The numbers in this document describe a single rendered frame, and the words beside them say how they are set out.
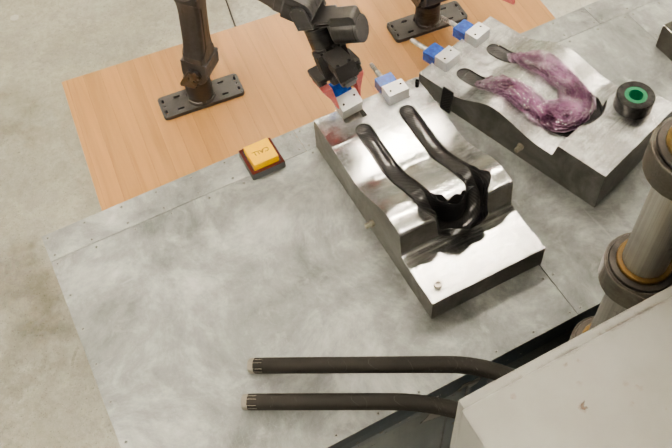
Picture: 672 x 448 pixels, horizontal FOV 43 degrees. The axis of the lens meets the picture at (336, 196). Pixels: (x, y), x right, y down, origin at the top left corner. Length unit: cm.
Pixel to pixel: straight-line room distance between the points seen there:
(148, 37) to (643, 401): 280
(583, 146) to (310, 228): 59
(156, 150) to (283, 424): 73
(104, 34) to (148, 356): 201
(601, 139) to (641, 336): 94
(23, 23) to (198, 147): 182
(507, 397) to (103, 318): 105
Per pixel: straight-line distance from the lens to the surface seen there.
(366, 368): 155
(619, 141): 185
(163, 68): 216
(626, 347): 95
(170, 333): 172
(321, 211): 182
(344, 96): 182
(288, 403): 157
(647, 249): 115
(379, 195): 171
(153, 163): 196
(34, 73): 345
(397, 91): 187
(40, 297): 282
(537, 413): 90
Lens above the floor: 229
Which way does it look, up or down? 54 degrees down
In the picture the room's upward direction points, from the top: 4 degrees counter-clockwise
